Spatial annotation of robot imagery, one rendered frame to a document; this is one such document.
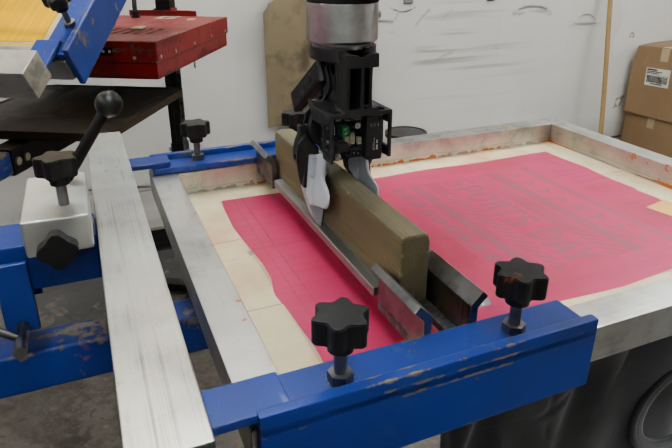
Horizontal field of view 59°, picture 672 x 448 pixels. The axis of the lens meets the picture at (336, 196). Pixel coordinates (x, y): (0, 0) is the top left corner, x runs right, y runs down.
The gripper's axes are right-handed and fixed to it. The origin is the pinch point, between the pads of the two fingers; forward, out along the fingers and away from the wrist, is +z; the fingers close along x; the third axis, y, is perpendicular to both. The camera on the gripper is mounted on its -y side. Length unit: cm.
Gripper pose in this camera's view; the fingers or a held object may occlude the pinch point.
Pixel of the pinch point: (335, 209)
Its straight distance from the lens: 72.1
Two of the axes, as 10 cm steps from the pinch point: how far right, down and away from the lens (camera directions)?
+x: 9.2, -1.5, 3.6
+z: 0.0, 9.2, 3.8
